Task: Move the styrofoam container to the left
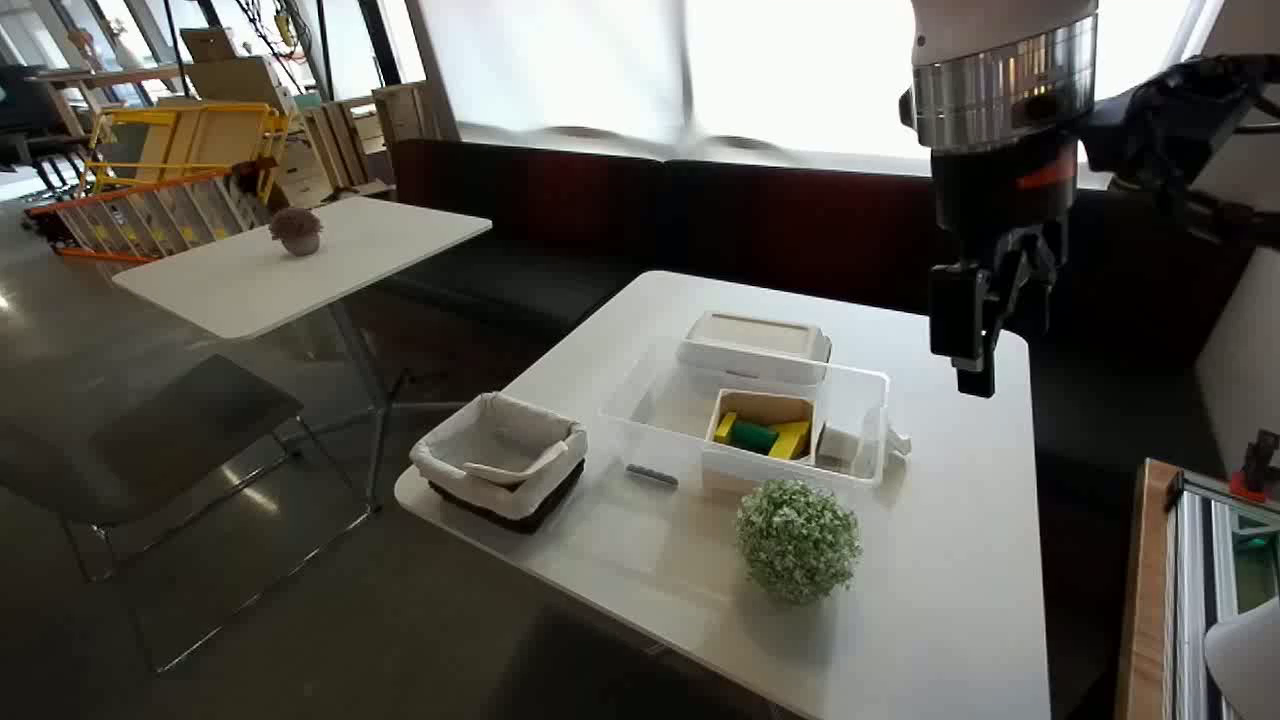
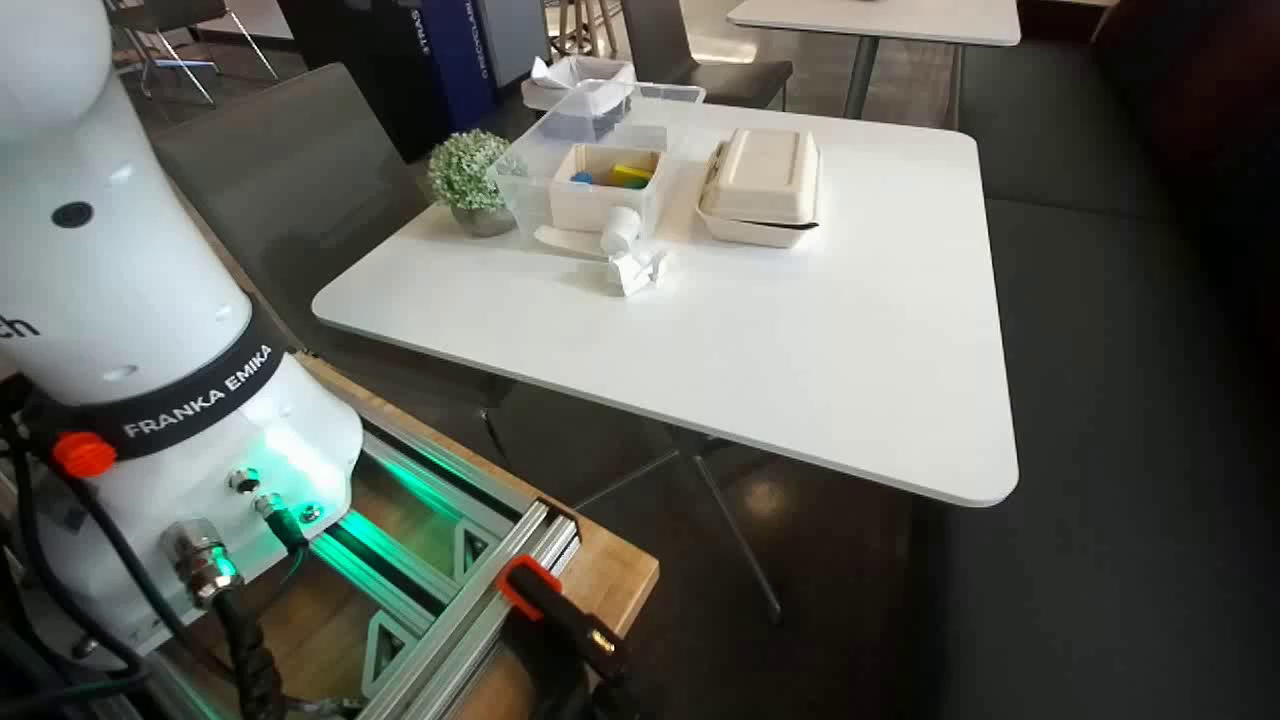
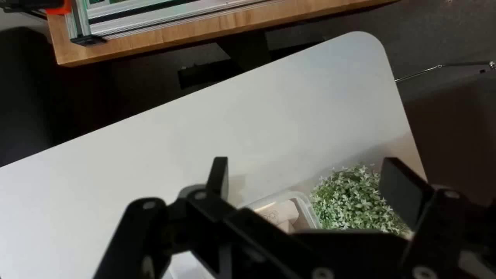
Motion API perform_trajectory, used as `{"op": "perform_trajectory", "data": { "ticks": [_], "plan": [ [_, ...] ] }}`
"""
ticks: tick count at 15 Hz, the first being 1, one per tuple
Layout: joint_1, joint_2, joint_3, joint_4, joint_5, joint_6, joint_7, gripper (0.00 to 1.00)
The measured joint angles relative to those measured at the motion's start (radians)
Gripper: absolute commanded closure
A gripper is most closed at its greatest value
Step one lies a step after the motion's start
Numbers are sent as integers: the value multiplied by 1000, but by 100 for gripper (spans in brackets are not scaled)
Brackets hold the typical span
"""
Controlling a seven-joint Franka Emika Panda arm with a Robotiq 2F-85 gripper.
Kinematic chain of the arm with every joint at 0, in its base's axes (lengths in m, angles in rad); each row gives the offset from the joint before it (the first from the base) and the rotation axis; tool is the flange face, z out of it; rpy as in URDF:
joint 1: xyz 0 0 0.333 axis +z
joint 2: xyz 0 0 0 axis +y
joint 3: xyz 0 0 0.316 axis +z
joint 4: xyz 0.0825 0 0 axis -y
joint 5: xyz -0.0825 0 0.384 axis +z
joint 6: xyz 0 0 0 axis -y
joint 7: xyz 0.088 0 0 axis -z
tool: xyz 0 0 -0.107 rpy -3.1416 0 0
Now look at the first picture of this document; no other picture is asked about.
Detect white basket black base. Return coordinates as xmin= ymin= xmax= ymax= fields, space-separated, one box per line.
xmin=406 ymin=388 xmax=594 ymax=538

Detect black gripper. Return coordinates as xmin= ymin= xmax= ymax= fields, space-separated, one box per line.
xmin=925 ymin=138 xmax=1080 ymax=399

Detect yellow block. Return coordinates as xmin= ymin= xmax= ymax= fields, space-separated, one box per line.
xmin=709 ymin=405 xmax=816 ymax=463

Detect dark bench sofa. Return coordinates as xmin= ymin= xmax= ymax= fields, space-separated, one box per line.
xmin=385 ymin=133 xmax=1264 ymax=538

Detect green block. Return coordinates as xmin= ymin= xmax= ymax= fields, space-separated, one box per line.
xmin=727 ymin=416 xmax=785 ymax=459

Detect grey chair metal legs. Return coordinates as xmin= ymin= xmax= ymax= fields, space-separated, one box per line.
xmin=0 ymin=347 xmax=381 ymax=681

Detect wooden shelf unit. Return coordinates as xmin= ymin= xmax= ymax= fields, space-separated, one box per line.
xmin=296 ymin=78 xmax=460 ymax=209

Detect white styrofoam container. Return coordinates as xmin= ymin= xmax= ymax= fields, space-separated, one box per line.
xmin=677 ymin=310 xmax=842 ymax=391

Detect small white open box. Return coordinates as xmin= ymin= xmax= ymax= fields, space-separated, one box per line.
xmin=695 ymin=386 xmax=819 ymax=493

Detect orange black clamp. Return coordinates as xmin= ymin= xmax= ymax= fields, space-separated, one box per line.
xmin=1224 ymin=426 xmax=1280 ymax=507

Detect wooden mounting board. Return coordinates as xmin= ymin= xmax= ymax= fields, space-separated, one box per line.
xmin=1114 ymin=452 xmax=1192 ymax=720

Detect green ball plant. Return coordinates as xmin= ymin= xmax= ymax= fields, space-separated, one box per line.
xmin=731 ymin=475 xmax=866 ymax=610

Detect white folding table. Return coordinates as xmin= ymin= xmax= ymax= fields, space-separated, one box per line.
xmin=108 ymin=191 xmax=499 ymax=521

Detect yellow orange ladder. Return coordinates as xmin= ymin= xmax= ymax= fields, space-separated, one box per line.
xmin=22 ymin=98 xmax=301 ymax=273

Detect aluminium profile frame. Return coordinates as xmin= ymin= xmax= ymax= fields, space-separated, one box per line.
xmin=1164 ymin=468 xmax=1280 ymax=720

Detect small potted plant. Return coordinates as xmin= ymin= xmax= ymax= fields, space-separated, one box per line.
xmin=266 ymin=199 xmax=327 ymax=261

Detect clear plastic bin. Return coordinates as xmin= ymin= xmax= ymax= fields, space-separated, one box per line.
xmin=611 ymin=331 xmax=898 ymax=493

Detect small white flat piece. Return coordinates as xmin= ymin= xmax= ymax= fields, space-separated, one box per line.
xmin=811 ymin=422 xmax=866 ymax=474

